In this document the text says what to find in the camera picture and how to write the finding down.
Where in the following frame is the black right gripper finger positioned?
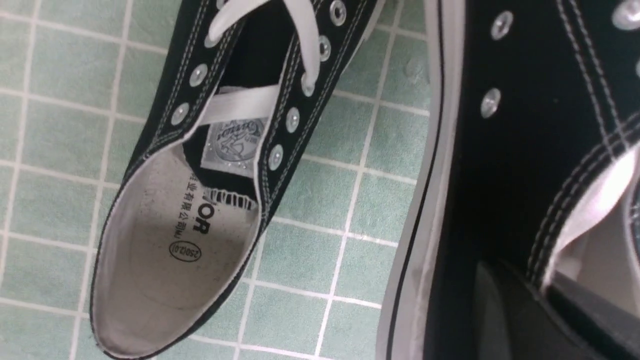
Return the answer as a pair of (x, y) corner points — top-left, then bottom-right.
(473, 262), (640, 360)

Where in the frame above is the black lace-up sneaker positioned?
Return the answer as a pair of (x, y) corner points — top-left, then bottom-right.
(89, 0), (384, 360)
(375, 0), (639, 360)

